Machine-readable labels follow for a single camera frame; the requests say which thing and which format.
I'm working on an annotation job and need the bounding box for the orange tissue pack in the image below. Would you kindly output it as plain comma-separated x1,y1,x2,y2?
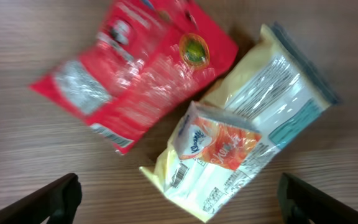
173,101,262,170

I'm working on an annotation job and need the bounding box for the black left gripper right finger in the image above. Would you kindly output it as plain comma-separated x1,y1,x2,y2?
277,173,358,224

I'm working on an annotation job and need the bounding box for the red snack packet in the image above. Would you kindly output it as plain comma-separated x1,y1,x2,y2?
31,0,238,154

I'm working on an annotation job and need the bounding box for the yellow snack bag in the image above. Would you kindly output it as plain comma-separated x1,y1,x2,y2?
141,24,338,222

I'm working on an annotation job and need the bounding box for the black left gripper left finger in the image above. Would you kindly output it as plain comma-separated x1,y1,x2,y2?
0,173,82,224

